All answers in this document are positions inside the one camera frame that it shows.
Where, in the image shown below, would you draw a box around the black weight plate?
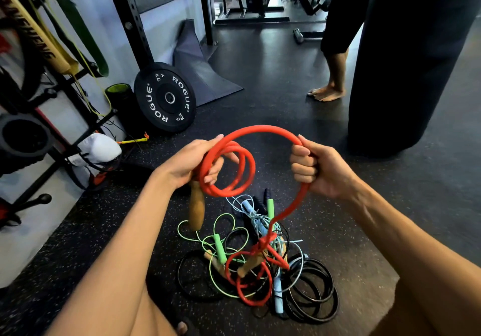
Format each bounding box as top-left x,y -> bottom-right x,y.
134,62 -> 197,134

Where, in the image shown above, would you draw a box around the person's left hand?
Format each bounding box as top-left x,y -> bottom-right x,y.
157,134 -> 240,191

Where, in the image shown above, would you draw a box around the person's right leg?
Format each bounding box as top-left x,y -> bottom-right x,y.
369,279 -> 446,336

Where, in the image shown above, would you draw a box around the person's leg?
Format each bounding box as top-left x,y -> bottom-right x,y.
369,279 -> 446,336
129,272 -> 196,336

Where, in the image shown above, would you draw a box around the grey folded floor mat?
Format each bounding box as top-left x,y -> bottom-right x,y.
172,19 -> 244,107

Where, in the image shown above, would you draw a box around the person's right forearm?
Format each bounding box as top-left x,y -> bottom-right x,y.
343,174 -> 481,336

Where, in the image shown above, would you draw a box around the person's left forearm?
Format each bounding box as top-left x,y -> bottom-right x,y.
44,167 -> 178,336

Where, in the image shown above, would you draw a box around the red jump rope wooden handles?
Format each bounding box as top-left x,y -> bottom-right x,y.
187,125 -> 313,307

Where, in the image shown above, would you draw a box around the green resistance band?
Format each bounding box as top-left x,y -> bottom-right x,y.
39,0 -> 110,78

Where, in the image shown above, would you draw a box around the black squat rack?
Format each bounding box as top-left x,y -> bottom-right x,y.
101,0 -> 215,70

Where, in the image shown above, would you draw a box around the light blue jump rope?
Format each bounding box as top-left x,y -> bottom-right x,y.
225,195 -> 309,315

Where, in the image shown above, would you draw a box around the green jump rope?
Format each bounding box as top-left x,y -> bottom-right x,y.
177,198 -> 276,299

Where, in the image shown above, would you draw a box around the white boxing glove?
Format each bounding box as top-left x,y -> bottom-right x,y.
69,132 -> 123,168

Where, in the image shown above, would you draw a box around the black punching bag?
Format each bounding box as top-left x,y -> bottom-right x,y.
347,0 -> 481,157

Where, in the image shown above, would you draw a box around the yellow resistance band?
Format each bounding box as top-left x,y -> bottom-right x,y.
0,0 -> 80,76

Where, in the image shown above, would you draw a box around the person's right hand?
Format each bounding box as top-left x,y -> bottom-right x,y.
290,135 -> 362,202

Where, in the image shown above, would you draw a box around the black storage rack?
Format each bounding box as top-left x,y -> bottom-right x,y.
0,0 -> 118,231

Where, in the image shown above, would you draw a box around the black green foam roller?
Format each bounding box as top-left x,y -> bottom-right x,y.
104,83 -> 145,131

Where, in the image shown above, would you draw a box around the person's left leg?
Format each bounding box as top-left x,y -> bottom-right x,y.
129,272 -> 196,336

